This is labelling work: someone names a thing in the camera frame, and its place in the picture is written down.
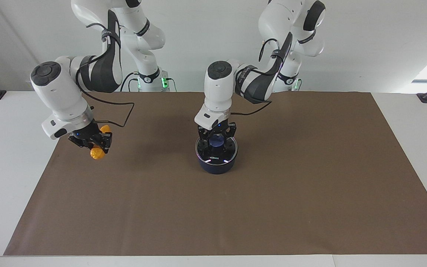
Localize black base power cable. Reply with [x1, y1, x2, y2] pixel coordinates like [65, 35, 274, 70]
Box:
[120, 72, 140, 92]

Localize glass lid purple knob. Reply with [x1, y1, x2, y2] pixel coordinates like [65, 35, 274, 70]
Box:
[195, 135, 239, 164]

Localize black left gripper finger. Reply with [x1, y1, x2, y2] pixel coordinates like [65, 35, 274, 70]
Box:
[225, 123, 238, 144]
[197, 125, 211, 145]

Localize brown table mat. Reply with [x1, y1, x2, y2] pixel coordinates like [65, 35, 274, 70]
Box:
[4, 92, 427, 256]

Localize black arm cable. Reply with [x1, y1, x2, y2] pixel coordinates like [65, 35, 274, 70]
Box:
[76, 22, 136, 128]
[232, 32, 294, 116]

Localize yellow toy corn cob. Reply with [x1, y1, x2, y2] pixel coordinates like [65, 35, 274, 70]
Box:
[89, 125, 112, 161]

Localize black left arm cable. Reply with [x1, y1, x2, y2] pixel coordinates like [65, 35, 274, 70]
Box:
[232, 32, 294, 116]

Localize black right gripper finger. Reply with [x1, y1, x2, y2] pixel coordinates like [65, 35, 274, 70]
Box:
[100, 132, 113, 154]
[69, 136, 92, 149]

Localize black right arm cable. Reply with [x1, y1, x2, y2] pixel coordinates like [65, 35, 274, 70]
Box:
[76, 22, 136, 128]

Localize dark blue pot purple handle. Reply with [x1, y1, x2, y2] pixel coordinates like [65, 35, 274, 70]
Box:
[195, 135, 239, 175]

